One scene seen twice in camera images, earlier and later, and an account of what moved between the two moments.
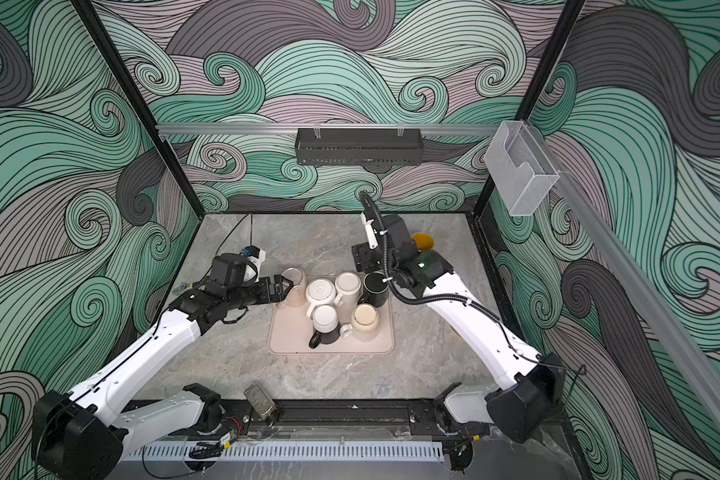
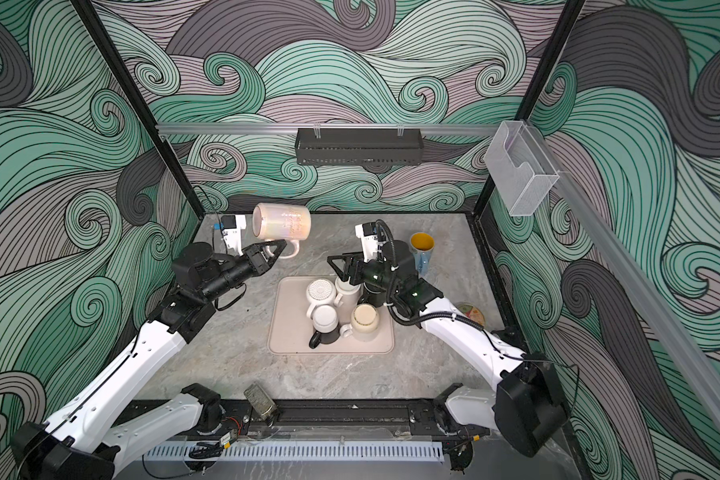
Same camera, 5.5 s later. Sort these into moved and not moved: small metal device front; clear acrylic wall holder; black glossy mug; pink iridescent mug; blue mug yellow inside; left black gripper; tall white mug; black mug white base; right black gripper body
Moved: pink iridescent mug; left black gripper; right black gripper body
Not moved: tall white mug; black glossy mug; black mug white base; clear acrylic wall holder; blue mug yellow inside; small metal device front
